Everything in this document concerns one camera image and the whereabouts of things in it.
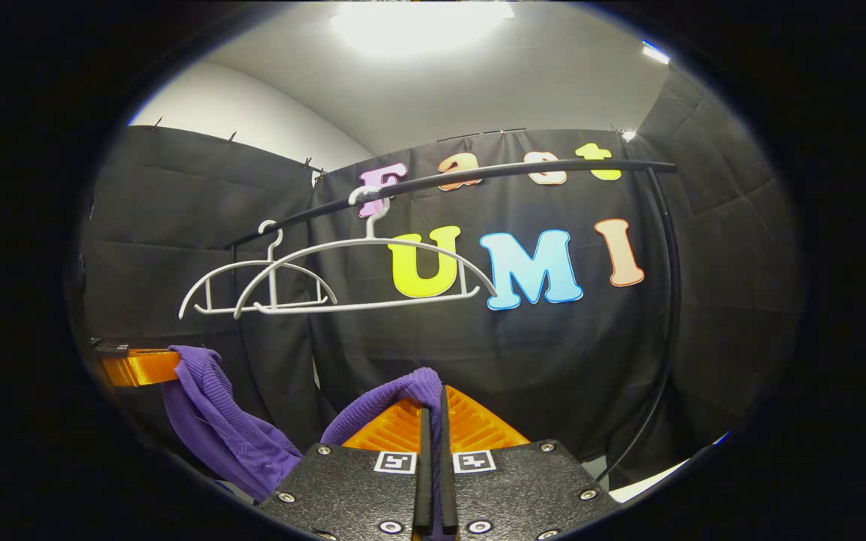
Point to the black metal clothes rack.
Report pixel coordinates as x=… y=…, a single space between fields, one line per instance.
x=628 y=164

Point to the white clothes hanger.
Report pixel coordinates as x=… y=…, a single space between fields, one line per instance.
x=367 y=225
x=274 y=285

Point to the twin ceiling light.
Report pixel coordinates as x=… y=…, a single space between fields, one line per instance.
x=655 y=52

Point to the large ceiling light panel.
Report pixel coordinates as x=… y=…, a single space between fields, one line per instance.
x=422 y=22

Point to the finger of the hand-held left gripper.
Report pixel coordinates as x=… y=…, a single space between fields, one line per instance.
x=140 y=368

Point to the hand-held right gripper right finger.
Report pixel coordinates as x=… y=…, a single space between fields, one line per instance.
x=523 y=488

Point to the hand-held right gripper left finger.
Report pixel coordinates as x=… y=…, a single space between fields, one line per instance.
x=358 y=488

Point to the purple knit cardigan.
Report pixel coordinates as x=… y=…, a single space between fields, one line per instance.
x=207 y=421

